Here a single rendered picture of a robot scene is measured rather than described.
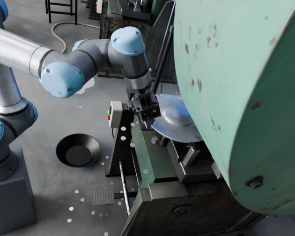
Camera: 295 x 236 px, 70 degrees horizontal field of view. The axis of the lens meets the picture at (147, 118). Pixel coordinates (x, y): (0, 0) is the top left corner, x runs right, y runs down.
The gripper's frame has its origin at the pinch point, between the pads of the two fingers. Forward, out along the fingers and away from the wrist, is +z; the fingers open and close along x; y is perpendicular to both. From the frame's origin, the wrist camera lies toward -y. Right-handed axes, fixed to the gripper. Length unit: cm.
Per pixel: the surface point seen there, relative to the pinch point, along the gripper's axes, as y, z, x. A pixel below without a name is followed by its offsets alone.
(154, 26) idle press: -154, 40, 41
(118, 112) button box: -25.1, 14.7, -12.2
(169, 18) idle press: -153, 36, 57
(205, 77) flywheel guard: 35, -43, 5
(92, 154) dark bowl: -45, 66, -44
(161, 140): -0.2, 14.0, 2.7
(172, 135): 6.1, 4.3, 6.2
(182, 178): 17.9, 15.0, 4.8
